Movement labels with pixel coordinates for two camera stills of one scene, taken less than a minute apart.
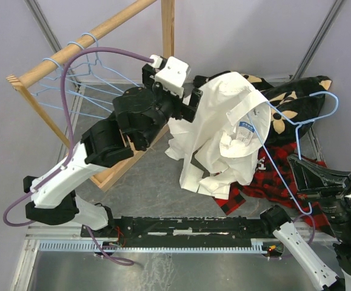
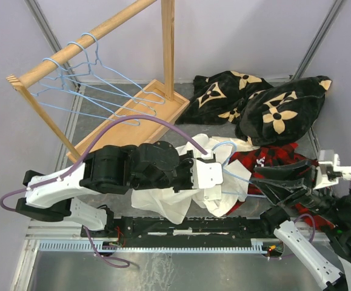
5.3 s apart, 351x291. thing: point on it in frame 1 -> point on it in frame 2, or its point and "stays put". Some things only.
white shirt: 219,148 -> 173,205
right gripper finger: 308,176 -> 291,171
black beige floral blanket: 296,103 stays put
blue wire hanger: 276,166 -> 233,174
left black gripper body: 175,104 -> 180,177
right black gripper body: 339,208 -> 310,197
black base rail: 182,228 stays put
